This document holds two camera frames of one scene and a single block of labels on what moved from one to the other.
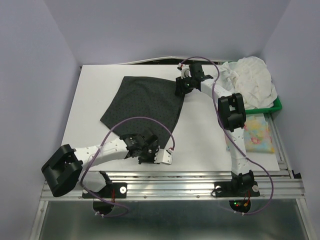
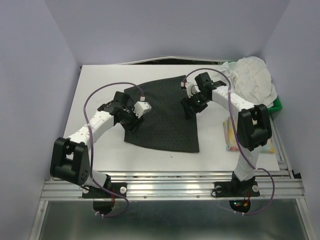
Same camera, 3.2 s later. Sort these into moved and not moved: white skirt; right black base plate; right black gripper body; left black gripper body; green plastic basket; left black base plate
Moved: left black gripper body; right black gripper body
Not moved: left black base plate; green plastic basket; white skirt; right black base plate
